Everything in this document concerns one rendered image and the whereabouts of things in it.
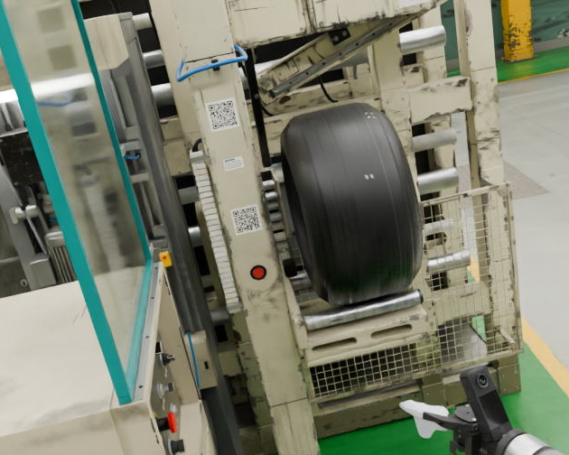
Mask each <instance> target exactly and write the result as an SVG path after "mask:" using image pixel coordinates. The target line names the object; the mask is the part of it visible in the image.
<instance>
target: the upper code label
mask: <svg viewBox="0 0 569 455"><path fill-rule="evenodd" d="M205 106H206V110H207V114H208V118H209V121H210V129H211V132H217V131H220V130H225V129H229V128H233V127H237V126H240V124H239V120H238V112H237V108H236V104H235V99H234V98H233V97H232V98H228V99H223V100H219V101H215V102H210V103H206V104H205Z"/></svg>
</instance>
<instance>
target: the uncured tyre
mask: <svg viewBox="0 0 569 455"><path fill-rule="evenodd" d="M363 112H374V113H375V115H376V116H377V118H378V119H367V118H366V117H365V115H364V113H363ZM327 115H329V116H327ZM319 116H321V117H319ZM315 117H317V118H315ZM311 118H313V119H311ZM306 119H309V120H306ZM280 145H281V162H282V169H283V175H284V185H285V190H286V195H287V199H288V204H289V209H290V212H291V217H292V221H293V224H294V231H295V234H296V238H297V242H298V246H299V249H300V252H301V256H302V259H303V263H304V267H305V269H306V272H307V274H308V276H309V279H310V281H311V283H312V287H313V289H314V291H315V293H316V295H317V296H318V297H319V298H321V299H322V300H324V301H326V302H327V303H329V304H331V305H333V306H346V305H350V304H353V303H358V302H364V301H368V300H372V299H377V298H380V297H384V296H388V295H391V294H396V293H400V292H402V291H403V290H404V289H406V288H408V287H409V286H410V284H411V283H412V282H413V280H414V279H415V277H416V275H417V274H418V272H419V270H420V268H421V264H422V259H423V230H422V222H421V215H420V209H419V204H418V199H417V195H416V190H415V183H414V179H413V176H412V173H411V169H410V166H409V163H408V160H407V158H406V153H405V150H404V147H403V145H402V143H401V141H400V138H399V136H398V134H397V132H396V129H395V128H394V126H393V125H392V123H391V122H390V120H389V119H388V117H387V116H386V115H385V114H384V113H382V112H380V111H379V110H377V109H376V108H374V107H373V106H371V105H370V104H368V103H358V102H354V103H349V104H345V105H341V106H336V107H329V108H325V109H321V110H316V111H312V112H308V113H304V114H300V115H299V116H296V117H294V118H292V119H291V120H290V121H289V122H288V124H287V125H286V127H285V128H284V130H283V131H282V133H281V134H280ZM372 171H374V173H375V176H376V179H375V180H374V181H368V182H365V181H364V178H363V174H362V173H364V172H372Z"/></svg>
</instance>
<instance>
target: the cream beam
mask: <svg viewBox="0 0 569 455"><path fill-rule="evenodd" d="M224 3H225V6H226V11H227V16H228V19H229V28H230V31H231V36H232V41H233V43H234V44H236V45H238V46H239V47H241V48H242V49H246V48H251V47H255V46H259V45H264V44H268V43H272V42H280V41H284V40H289V39H293V38H298V37H302V36H306V35H311V34H316V33H323V32H328V31H331V30H336V29H340V28H345V27H349V26H353V25H358V24H363V23H370V22H375V21H378V20H383V19H387V18H392V17H396V16H400V15H405V14H412V13H417V12H422V11H425V10H430V9H434V8H436V0H429V2H427V3H422V4H418V5H410V6H406V7H402V8H399V2H398V0H224Z"/></svg>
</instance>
